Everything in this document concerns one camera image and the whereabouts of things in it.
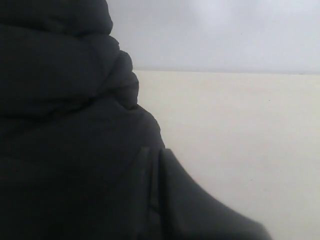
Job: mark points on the black puffer jacket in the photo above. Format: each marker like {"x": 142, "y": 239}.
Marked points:
{"x": 80, "y": 159}

